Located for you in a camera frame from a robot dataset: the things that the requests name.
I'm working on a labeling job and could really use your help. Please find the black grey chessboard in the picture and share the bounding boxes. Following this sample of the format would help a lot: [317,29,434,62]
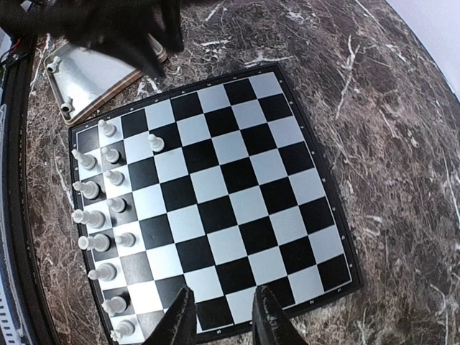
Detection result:
[69,64,364,344]

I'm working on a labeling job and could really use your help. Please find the white king chess piece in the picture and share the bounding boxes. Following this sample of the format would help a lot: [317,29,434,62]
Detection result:
[78,234,110,252]

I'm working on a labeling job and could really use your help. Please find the white rook chess piece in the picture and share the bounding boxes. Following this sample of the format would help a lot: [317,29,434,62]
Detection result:
[111,320,136,341]
[71,149,97,170]

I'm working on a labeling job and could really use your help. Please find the white chess piece lying left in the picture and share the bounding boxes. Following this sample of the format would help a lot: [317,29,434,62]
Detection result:
[60,97,73,114]

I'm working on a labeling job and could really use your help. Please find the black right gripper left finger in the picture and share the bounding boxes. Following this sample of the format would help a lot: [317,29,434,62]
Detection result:
[142,286,196,345]

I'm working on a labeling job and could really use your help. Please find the white slotted cable duct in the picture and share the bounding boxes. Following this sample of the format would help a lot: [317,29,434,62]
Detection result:
[1,105,24,344]

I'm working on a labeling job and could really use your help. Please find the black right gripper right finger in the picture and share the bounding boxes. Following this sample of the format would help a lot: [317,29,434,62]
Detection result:
[252,285,307,345]

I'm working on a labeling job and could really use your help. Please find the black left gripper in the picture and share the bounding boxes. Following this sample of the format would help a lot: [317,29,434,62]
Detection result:
[1,1,184,78]

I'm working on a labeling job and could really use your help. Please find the metal tray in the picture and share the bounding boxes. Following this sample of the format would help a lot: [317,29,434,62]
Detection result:
[43,43,143,126]

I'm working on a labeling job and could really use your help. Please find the white chess piece tray right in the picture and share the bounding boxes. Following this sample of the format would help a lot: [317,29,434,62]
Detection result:
[46,56,62,73]

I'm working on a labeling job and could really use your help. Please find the white pawn chess piece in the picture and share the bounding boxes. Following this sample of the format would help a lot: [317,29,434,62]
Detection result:
[147,134,165,152]
[98,119,116,137]
[106,198,127,213]
[115,232,136,247]
[101,147,120,164]
[103,170,124,186]

